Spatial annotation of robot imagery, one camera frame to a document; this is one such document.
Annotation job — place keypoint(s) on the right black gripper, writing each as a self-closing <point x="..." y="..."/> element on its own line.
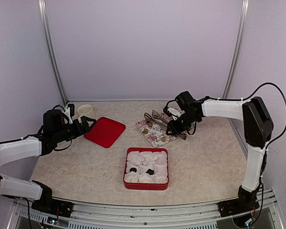
<point x="175" y="128"/>

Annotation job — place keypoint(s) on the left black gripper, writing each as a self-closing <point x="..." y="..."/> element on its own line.
<point x="85" y="129"/>

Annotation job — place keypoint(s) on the red tin lid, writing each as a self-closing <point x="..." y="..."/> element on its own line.
<point x="105" y="132"/>

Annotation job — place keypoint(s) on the steel serving tongs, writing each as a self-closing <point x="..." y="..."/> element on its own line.
<point x="156" y="118"/>

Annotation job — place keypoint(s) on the dark chocolate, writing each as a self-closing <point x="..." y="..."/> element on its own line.
<point x="150" y="172"/>

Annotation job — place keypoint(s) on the black round chocolate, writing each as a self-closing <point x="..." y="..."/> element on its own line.
<point x="133" y="169"/>

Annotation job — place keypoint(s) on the white round chocolate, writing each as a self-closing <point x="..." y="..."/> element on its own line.
<point x="134" y="179"/>

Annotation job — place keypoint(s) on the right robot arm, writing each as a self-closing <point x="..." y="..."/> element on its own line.
<point x="257" y="127"/>

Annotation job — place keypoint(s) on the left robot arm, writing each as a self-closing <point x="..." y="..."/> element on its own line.
<point x="58" y="126"/>

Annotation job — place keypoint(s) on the red chocolate tin box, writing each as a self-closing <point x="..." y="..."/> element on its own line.
<point x="143" y="159"/>

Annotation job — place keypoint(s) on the cream ribbed mug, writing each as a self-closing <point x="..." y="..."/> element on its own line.
<point x="86" y="110"/>

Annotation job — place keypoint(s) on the floral tray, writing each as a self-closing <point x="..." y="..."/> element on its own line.
<point x="155" y="133"/>

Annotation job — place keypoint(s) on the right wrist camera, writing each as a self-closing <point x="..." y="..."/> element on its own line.
<point x="172" y="112"/>

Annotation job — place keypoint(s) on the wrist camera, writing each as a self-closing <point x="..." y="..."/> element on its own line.
<point x="172" y="112"/>
<point x="68" y="110"/>

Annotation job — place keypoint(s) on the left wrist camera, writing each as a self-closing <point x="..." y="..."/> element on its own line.
<point x="68" y="110"/>

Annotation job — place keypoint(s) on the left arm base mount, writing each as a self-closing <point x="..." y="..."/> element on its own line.
<point x="55" y="207"/>

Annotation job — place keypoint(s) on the front aluminium rail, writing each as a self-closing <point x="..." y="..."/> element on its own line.
<point x="205" y="215"/>

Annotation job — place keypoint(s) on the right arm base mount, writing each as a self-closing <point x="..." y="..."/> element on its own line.
<point x="234" y="206"/>

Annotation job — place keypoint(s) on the left aluminium frame post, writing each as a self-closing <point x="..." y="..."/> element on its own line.
<point x="50" y="50"/>

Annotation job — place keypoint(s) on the aluminium frame post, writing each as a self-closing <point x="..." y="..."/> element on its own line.
<point x="237" y="48"/>
<point x="50" y="50"/>

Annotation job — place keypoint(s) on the right aluminium frame post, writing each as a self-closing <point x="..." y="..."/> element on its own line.
<point x="237" y="48"/>

